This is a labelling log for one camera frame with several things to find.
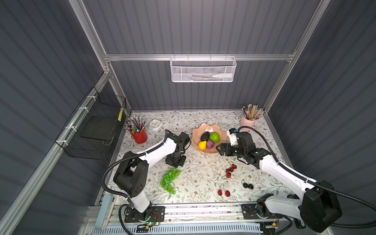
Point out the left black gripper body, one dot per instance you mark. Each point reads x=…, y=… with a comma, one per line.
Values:
x=176, y=160

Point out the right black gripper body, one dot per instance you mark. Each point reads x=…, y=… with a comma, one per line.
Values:
x=232, y=150

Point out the yellow lemon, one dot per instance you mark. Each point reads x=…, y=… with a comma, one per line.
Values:
x=202, y=145

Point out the dark avocado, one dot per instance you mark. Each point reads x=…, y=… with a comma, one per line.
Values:
x=205, y=136

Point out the pink faceted fruit bowl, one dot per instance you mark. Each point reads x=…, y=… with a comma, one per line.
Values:
x=196, y=134

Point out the purple fig fruit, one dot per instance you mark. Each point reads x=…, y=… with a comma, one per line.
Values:
x=210, y=144

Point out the red cherry cluster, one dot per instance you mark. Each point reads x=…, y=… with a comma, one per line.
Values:
x=229, y=171

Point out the green custard apple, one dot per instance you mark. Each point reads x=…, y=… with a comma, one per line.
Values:
x=215, y=137

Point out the green grape bunch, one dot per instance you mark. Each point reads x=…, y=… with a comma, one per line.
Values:
x=168, y=178

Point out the red cherry pair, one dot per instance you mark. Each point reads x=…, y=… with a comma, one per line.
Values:
x=222, y=191

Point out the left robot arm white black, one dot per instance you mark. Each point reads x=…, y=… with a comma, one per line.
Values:
x=131, y=175

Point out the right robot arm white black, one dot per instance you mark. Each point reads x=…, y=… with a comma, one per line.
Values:
x=312, y=203

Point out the pink pencil cup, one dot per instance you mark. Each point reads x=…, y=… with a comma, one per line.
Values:
x=247, y=122

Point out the white alarm clock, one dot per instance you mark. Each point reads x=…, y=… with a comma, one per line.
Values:
x=155, y=125

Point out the dark black cherry pair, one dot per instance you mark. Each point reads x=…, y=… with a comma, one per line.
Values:
x=247, y=185

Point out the pencils in pink cup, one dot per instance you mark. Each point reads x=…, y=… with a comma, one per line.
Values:
x=252, y=112

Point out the red pencil cup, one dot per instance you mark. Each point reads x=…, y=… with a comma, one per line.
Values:
x=140, y=138

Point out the pencils in red cup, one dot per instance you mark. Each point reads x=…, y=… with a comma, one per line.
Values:
x=135, y=125

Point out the light blue brush tool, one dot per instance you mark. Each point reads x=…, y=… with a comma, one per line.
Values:
x=105, y=212

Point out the white wire mesh basket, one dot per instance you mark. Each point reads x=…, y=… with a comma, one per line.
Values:
x=202, y=69

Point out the black wire wall basket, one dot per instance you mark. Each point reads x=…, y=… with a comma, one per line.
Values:
x=95, y=128

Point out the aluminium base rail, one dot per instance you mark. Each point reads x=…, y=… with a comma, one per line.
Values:
x=189, y=213

